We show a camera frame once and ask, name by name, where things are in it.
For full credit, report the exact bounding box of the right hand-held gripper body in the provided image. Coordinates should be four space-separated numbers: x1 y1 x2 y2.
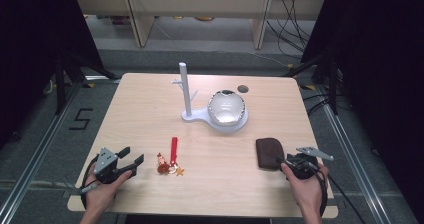
285 146 335 181

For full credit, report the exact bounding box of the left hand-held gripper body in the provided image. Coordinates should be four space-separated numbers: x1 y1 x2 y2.
93 146 138 185

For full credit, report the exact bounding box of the brown leather pouch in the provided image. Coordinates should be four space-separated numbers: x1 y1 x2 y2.
255 137 286 171

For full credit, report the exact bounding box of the red strap keychain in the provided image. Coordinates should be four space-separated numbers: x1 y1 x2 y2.
156 136 186 177

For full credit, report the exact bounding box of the person's right hand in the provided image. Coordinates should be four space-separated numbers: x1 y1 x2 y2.
280 162 330 217

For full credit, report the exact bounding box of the person's left hand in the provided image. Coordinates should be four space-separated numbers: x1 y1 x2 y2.
84 170 133 216

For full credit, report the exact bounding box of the white silver-rimmed bowl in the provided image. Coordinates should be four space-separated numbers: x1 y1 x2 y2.
207 89 247 127

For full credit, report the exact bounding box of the white key stand with tray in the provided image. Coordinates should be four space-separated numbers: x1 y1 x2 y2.
170 61 250 134

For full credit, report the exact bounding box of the black metal stand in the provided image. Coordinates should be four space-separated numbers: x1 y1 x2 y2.
283 48 346 116
53 48 119 116

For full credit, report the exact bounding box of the light wooden cabinet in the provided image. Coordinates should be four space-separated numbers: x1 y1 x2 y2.
72 0 327 50

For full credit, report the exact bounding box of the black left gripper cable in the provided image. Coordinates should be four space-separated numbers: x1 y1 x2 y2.
79 153 101 212

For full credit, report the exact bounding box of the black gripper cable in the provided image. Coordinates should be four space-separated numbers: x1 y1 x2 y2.
311 162 368 224
79 153 101 212

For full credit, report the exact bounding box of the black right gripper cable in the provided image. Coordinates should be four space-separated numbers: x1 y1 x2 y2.
311 162 368 224

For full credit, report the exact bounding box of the aluminium floor rail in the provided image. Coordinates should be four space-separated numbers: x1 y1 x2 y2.
318 85 389 224
0 78 86 224

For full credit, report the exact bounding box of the white floor cable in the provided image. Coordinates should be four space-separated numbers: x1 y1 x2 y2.
244 49 295 69

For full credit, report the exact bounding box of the bundle of black floor cables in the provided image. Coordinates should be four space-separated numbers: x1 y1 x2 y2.
265 0 318 60

